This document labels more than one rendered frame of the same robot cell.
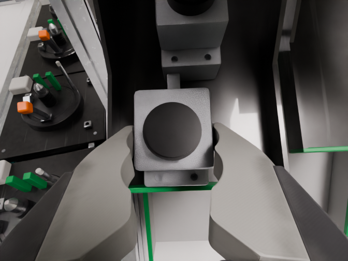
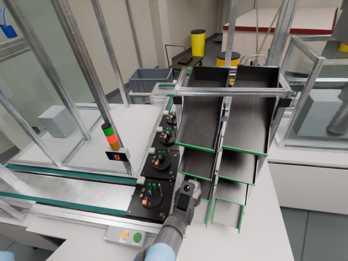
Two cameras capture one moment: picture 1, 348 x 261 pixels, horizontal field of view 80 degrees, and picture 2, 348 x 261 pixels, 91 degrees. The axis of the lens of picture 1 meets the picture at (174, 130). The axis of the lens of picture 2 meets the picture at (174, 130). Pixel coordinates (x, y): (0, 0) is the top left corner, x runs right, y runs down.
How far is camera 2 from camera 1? 0.66 m
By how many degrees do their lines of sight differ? 21
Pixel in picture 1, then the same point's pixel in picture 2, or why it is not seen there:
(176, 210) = not seen: hidden behind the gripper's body
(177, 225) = not seen: hidden behind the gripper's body
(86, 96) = (172, 161)
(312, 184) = (234, 215)
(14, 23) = (148, 114)
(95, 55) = not seen: hidden behind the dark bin
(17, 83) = (151, 150)
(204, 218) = (199, 213)
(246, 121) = (207, 188)
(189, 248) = (193, 229)
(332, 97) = (226, 189)
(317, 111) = (222, 191)
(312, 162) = (235, 207)
